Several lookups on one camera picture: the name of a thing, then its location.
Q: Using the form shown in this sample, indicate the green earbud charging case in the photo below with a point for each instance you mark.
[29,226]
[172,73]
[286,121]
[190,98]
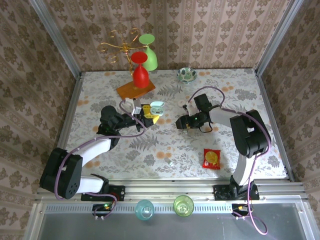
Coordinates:
[157,110]

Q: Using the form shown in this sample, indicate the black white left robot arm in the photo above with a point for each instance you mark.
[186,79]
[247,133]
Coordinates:
[97,147]

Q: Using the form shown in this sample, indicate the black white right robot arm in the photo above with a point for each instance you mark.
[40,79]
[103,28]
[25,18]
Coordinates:
[220,116]

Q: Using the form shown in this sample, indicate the green white patterned bowl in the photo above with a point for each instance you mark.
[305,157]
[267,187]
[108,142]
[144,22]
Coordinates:
[187,75]

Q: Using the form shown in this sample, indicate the red plastic wine glass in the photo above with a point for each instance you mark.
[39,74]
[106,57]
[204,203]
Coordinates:
[140,75]

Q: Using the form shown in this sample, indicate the red snack packet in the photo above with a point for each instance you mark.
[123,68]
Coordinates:
[211,158]

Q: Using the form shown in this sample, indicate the green plastic wine glass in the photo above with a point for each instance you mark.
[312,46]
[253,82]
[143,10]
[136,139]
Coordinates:
[151,60]

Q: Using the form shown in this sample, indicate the green glass cup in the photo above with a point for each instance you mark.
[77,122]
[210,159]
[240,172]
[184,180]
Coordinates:
[183,205]

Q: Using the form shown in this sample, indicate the black controller board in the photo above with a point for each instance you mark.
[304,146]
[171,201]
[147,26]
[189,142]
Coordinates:
[100,208]
[240,208]

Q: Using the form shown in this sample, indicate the teal glass cup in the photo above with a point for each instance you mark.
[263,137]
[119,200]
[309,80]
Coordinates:
[144,210]

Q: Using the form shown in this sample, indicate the grey metal shelf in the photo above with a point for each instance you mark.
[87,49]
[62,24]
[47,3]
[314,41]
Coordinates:
[200,227]

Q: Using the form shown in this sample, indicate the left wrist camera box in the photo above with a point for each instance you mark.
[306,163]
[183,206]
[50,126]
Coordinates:
[137,110]

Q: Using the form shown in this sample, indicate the aluminium table side rail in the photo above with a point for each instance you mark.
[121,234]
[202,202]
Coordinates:
[67,120]
[274,125]

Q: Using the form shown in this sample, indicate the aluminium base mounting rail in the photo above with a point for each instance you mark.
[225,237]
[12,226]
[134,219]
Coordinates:
[170,191]

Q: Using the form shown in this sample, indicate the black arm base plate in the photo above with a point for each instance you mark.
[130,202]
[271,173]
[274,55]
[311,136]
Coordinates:
[220,192]
[117,193]

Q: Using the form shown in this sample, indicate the aluminium frame corner post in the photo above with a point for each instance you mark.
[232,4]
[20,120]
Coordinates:
[57,37]
[278,37]

